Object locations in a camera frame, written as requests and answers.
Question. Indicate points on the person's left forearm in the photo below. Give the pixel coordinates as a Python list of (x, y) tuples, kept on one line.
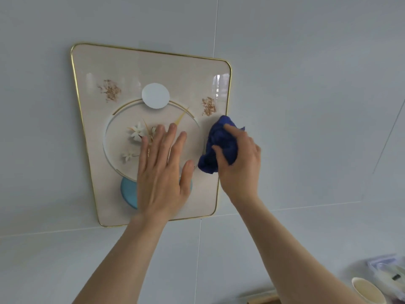
[(123, 265)]

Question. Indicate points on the person's right hand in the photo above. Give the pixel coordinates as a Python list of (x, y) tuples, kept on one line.
[(242, 169)]

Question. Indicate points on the person's left hand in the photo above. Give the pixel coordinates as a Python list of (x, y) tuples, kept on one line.
[(159, 189)]

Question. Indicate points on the white paper cup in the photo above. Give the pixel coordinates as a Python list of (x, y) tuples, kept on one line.
[(370, 292)]

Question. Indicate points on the blue cleaning cloth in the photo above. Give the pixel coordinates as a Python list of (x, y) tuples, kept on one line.
[(221, 142)]

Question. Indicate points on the person's left thumb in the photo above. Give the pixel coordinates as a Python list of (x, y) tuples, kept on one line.
[(187, 177)]

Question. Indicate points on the person's right forearm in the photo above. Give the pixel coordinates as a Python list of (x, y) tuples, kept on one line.
[(284, 259)]

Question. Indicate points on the person's right thumb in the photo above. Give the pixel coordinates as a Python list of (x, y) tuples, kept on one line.
[(221, 156)]

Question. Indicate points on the person's left middle finger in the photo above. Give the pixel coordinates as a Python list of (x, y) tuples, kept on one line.
[(167, 144)]

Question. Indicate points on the person's left little finger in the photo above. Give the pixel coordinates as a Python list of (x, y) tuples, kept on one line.
[(143, 155)]

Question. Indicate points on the gold-framed floral wall picture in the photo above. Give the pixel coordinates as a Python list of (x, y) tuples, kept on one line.
[(104, 161)]

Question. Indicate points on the clear plastic bag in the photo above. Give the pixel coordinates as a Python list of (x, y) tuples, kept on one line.
[(387, 269)]

